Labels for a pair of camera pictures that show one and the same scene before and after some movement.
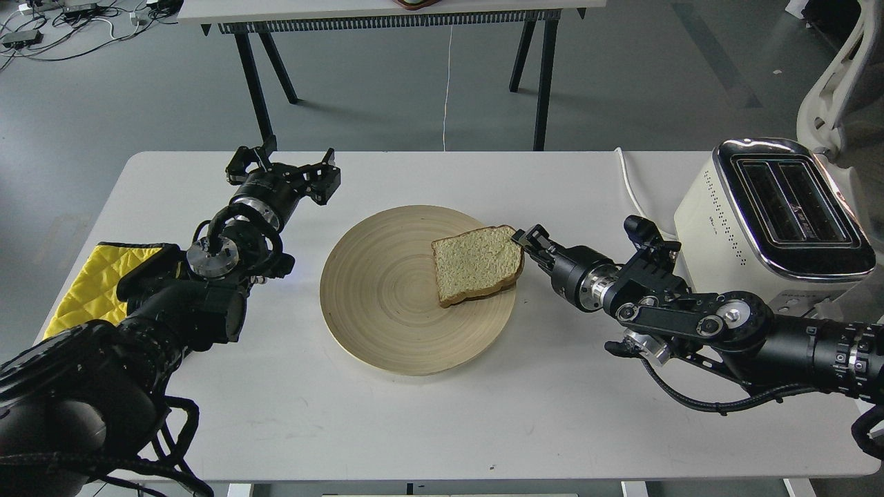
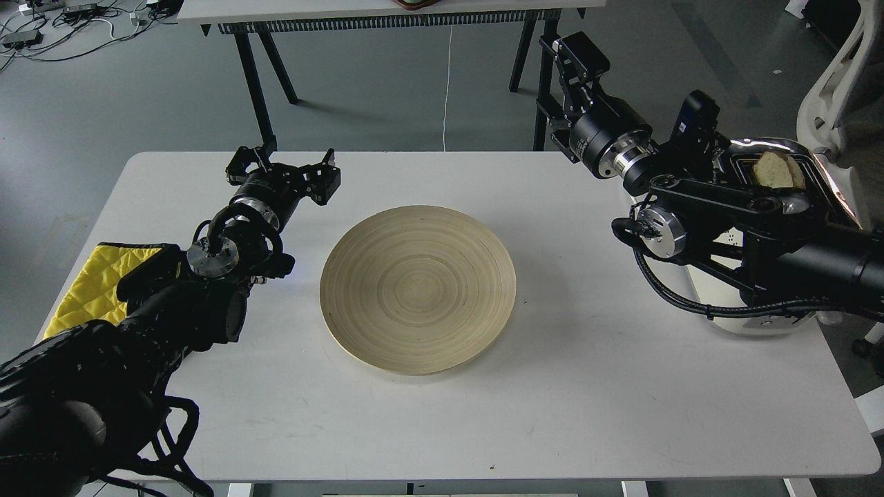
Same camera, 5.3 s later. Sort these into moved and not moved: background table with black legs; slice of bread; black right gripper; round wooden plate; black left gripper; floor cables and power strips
Moved: slice of bread; black right gripper
Not moved: floor cables and power strips; black left gripper; background table with black legs; round wooden plate
